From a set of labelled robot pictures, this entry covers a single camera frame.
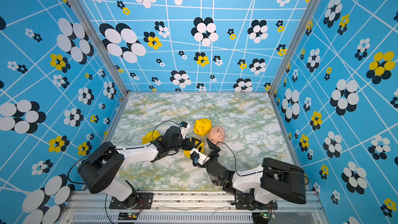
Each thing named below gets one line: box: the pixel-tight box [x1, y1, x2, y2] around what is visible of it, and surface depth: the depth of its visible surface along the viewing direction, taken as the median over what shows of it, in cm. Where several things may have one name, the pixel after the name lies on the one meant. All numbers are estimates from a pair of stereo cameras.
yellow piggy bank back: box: [193, 118, 212, 137], surface depth 93 cm
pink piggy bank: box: [208, 126, 226, 146], surface depth 88 cm
